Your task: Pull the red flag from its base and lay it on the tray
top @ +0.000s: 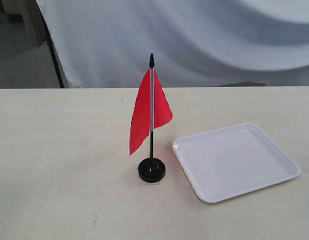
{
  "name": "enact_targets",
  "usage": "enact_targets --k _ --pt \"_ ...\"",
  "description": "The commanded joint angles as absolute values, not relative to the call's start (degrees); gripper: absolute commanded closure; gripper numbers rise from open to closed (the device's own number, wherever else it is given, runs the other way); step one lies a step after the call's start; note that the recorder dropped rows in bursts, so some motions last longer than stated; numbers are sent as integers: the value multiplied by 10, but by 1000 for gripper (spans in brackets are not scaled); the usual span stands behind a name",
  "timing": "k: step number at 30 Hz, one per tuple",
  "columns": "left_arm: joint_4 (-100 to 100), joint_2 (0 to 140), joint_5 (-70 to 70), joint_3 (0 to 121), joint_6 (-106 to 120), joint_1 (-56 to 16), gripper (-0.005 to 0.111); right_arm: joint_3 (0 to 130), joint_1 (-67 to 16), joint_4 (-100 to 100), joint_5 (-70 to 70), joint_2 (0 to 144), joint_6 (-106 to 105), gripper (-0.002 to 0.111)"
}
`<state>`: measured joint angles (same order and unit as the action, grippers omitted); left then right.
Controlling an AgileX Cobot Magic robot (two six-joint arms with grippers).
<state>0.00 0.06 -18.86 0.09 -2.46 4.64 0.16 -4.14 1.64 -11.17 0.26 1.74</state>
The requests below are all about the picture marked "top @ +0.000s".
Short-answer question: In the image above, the red flag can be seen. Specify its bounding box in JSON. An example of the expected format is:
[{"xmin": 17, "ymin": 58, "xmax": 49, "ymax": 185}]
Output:
[{"xmin": 129, "ymin": 55, "xmax": 173, "ymax": 155}]

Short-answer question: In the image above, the black round flag base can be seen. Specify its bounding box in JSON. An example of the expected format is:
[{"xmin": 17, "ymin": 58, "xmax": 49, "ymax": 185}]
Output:
[{"xmin": 138, "ymin": 157, "xmax": 166, "ymax": 184}]

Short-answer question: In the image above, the white rectangular plastic tray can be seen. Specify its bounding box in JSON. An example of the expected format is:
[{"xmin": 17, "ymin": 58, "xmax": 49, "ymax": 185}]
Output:
[{"xmin": 172, "ymin": 123, "xmax": 300, "ymax": 204}]

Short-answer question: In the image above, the white backdrop cloth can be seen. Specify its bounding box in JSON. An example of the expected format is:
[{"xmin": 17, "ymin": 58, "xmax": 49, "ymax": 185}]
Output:
[{"xmin": 38, "ymin": 0, "xmax": 309, "ymax": 88}]

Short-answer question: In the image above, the black backdrop stand pole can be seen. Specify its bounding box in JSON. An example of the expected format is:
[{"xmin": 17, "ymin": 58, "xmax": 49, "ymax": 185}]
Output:
[{"xmin": 40, "ymin": 11, "xmax": 65, "ymax": 89}]

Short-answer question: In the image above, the wooden furniture in background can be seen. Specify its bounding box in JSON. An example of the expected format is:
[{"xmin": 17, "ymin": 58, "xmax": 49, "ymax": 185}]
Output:
[{"xmin": 0, "ymin": 0, "xmax": 46, "ymax": 47}]

